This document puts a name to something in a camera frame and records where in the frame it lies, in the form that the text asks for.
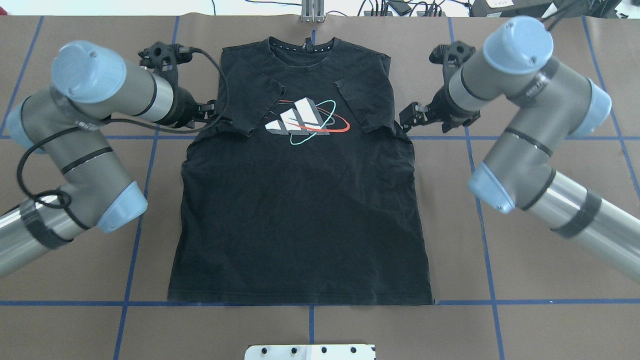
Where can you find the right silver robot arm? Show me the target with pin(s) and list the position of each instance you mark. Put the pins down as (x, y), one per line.
(554, 103)

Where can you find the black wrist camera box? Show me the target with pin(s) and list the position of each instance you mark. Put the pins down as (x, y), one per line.
(411, 116)

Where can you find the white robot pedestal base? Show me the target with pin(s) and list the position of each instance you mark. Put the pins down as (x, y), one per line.
(311, 352)

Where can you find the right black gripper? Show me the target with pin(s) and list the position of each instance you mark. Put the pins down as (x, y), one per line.
(442, 106)

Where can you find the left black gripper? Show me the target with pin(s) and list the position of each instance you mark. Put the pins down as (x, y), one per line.
(184, 107)

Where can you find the black printed t-shirt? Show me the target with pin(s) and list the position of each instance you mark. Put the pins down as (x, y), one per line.
(304, 193)

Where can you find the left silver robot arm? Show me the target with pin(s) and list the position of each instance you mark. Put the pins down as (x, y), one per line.
(71, 177)

